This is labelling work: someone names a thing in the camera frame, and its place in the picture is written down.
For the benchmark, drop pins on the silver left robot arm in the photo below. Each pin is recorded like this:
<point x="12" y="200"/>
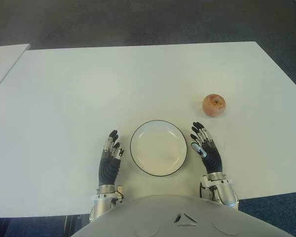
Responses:
<point x="101" y="205"/>

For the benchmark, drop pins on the grey robot torso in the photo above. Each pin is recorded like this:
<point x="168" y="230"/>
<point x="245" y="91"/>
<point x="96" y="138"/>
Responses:
<point x="182" y="222"/>

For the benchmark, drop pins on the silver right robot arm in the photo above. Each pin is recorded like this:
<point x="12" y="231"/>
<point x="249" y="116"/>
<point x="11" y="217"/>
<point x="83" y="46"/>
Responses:
<point x="227" y="190"/>

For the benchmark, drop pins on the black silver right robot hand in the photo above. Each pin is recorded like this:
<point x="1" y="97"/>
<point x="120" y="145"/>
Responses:
<point x="213" y="160"/>

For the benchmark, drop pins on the dark table leg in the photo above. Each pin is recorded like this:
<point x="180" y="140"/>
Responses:
<point x="72" y="225"/>

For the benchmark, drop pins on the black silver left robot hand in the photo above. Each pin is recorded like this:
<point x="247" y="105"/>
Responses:
<point x="108" y="170"/>

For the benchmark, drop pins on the white plate black rim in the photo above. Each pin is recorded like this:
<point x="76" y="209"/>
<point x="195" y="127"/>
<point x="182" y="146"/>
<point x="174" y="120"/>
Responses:
<point x="158" y="150"/>

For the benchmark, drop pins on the red yellow apple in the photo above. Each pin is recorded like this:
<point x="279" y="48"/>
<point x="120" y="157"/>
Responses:
<point x="214" y="105"/>

